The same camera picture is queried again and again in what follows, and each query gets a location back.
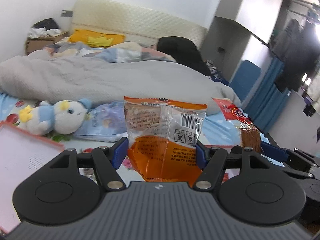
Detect red brown spicy strip packet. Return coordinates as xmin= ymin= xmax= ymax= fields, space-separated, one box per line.
xmin=213 ymin=98 xmax=261 ymax=153

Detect orange small snack packet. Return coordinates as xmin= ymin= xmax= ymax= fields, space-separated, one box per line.
xmin=124 ymin=96 xmax=207 ymax=186

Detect purple facial tissue pack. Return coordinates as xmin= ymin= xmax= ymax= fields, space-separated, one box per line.
xmin=73 ymin=101 xmax=127 ymax=142

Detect white blue plush toy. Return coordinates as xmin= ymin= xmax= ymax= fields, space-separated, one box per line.
xmin=18 ymin=99 xmax=92 ymax=136

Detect blue curtain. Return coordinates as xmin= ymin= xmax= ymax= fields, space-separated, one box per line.
xmin=245 ymin=57 xmax=290 ymax=134

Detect pink box lid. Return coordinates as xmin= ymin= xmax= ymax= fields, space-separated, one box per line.
xmin=0 ymin=122 xmax=65 ymax=233

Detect blue chair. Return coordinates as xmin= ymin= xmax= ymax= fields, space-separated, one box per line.
xmin=229 ymin=60 xmax=261 ymax=102

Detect patchwork pillow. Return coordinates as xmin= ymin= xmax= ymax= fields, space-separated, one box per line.
xmin=44 ymin=42 xmax=176 ymax=63

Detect grey duvet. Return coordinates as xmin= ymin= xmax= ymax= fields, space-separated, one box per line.
xmin=1 ymin=50 xmax=241 ymax=115

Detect black clothing pile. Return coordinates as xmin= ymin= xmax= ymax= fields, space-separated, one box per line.
xmin=157 ymin=36 xmax=211 ymax=76

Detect yellow pillow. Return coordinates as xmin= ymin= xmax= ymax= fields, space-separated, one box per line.
xmin=68 ymin=29 xmax=125 ymax=48

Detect cardboard box with clothes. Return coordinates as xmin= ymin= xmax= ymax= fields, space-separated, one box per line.
xmin=25 ymin=18 xmax=68 ymax=55

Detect hanging dark clothes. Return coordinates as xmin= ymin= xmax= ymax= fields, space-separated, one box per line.
xmin=271 ymin=19 xmax=319 ymax=93

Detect cream padded headboard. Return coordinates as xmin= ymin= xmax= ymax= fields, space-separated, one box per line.
xmin=70 ymin=0 xmax=208 ymax=48

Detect grey wardrobe cabinet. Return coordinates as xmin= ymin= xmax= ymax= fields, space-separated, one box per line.
xmin=201 ymin=0 xmax=283 ymax=81

